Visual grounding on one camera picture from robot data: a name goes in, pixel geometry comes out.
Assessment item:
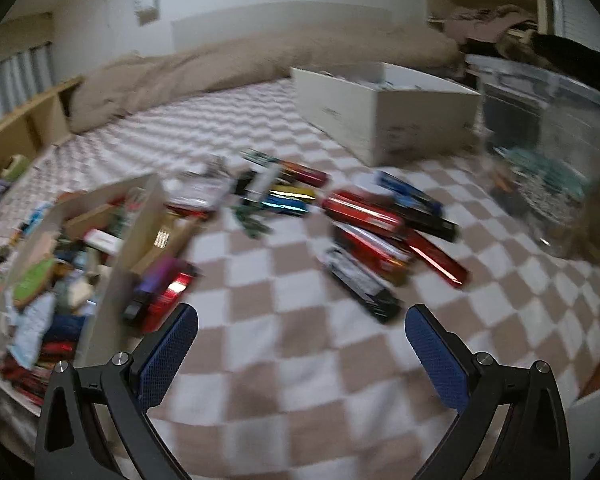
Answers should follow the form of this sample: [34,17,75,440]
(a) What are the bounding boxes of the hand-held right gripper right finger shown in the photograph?
[404,304,571,480]

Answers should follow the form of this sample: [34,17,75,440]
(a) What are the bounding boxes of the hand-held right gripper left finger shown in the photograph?
[34,303,200,480]

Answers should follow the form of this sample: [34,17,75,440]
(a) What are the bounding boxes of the black lighter with white label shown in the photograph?
[322,249,403,323]

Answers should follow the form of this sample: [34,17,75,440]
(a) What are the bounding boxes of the white shallow cardboard box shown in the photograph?
[0,172,168,416]

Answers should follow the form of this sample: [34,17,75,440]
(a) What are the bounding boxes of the pile of lighters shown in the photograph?
[122,147,471,333]

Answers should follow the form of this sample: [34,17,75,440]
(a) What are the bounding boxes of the jumble of lighters and packets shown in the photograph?
[0,187,146,396]

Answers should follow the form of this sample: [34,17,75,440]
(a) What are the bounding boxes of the green clip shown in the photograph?
[235,202,271,236]

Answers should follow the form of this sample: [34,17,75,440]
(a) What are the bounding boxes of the clear plastic case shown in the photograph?
[170,172,231,211]

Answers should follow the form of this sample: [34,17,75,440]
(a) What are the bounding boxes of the metal eyelash curler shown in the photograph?
[202,157,231,178]

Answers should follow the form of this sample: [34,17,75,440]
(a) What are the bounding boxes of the silver tube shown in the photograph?
[245,165,281,201]

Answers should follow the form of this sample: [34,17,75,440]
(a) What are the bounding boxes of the teal packets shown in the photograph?
[500,147,588,196]

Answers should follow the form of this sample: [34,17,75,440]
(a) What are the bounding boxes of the white shoebox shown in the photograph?
[290,62,482,167]

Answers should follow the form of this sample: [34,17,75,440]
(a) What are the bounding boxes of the green plush toy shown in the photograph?
[2,154,31,181]

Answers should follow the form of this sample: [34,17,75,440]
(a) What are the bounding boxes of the clear plastic storage bin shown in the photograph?
[465,55,600,261]

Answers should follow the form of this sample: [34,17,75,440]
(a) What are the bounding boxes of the wooden bedside shelf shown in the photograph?
[0,76,83,196]

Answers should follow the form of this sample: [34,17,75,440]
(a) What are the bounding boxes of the beige quilted blanket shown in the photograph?
[70,27,466,133]

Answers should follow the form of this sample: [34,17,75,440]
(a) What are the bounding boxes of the pale blue curtain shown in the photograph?
[0,45,56,133]

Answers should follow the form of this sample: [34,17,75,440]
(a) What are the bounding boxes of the leopard print fur band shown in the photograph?
[497,30,543,58]

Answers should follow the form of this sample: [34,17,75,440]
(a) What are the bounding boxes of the black furry hat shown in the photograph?
[530,32,600,96]

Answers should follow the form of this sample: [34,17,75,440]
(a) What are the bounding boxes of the pink clothing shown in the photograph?
[442,5,531,43]

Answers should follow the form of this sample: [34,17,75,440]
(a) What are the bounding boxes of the beige printed curtain valance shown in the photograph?
[0,12,53,61]

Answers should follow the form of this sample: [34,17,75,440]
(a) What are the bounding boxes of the white bead string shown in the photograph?
[515,175,581,221]

